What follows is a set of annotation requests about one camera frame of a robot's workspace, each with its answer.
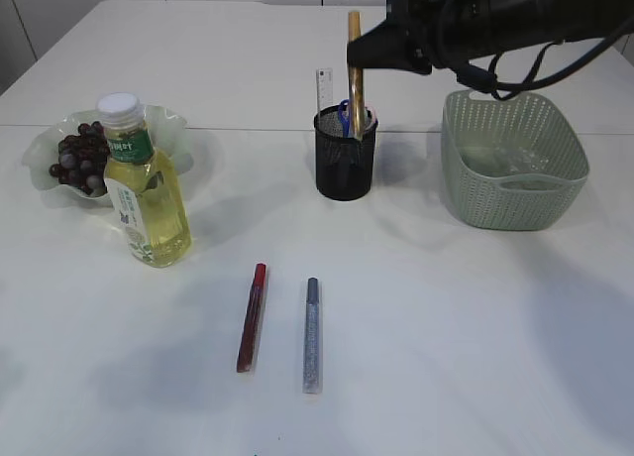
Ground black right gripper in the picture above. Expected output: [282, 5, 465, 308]
[347, 0, 444, 74]

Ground pink purple scissors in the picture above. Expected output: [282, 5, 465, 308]
[366, 107, 377, 129]

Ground clear plastic ruler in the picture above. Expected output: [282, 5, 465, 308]
[315, 68, 334, 115]

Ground blue scissors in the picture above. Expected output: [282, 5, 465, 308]
[337, 99, 354, 138]

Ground gold glitter pen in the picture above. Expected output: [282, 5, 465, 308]
[348, 11, 367, 142]

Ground clear plastic sheet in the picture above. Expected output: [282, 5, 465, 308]
[461, 147, 549, 177]

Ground jasmine tea bottle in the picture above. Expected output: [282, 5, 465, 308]
[96, 92, 191, 268]

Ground red glitter pen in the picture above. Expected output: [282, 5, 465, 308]
[236, 263, 266, 373]

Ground purple grape bunch with leaf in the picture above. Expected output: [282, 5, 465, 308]
[49, 121, 110, 196]

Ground silver glitter pen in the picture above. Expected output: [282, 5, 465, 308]
[302, 278, 322, 395]

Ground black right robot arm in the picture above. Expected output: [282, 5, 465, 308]
[347, 0, 633, 75]

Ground black mesh pen holder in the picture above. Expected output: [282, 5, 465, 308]
[313, 105, 378, 201]

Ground green plastic woven basket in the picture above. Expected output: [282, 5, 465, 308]
[441, 90, 589, 231]

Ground green wavy glass plate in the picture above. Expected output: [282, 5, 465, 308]
[22, 105, 194, 208]

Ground black cable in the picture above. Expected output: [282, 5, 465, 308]
[440, 0, 634, 101]

